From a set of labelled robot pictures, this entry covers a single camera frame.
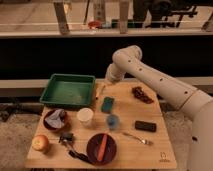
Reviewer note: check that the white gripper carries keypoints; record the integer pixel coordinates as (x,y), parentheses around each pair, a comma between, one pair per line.
(114,78)

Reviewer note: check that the yellow banana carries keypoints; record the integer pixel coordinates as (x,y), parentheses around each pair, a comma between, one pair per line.
(99,91)

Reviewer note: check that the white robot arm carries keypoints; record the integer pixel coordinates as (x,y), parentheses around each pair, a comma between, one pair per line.
(196,104)

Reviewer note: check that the blue plastic cup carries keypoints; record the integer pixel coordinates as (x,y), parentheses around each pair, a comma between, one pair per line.
(112,121)

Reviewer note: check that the white paper cup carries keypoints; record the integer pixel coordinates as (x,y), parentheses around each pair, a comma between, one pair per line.
(85,116)

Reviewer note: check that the green sponge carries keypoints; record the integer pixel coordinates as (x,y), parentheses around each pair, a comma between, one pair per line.
(107,105)

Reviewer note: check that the brown dried fruit cluster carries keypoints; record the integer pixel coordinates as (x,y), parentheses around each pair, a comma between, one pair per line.
(141,95)

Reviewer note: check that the green plastic tray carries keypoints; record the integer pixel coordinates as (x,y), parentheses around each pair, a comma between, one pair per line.
(69,91)

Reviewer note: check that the black rectangular block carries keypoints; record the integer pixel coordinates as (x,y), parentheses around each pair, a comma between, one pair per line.
(145,126)

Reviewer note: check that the orange carrot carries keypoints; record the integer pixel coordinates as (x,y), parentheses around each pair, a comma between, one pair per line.
(102,148)

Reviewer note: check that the dark bowl with cloth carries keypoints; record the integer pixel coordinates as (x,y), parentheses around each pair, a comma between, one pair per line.
(47,126)

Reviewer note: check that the crumpled gray cloth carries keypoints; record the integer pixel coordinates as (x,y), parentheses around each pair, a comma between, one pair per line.
(55,120)

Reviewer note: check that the dark red plate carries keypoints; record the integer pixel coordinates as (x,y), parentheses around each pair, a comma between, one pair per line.
(93,146)

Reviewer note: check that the red apple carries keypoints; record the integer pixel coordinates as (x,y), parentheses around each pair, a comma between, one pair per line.
(40,143)

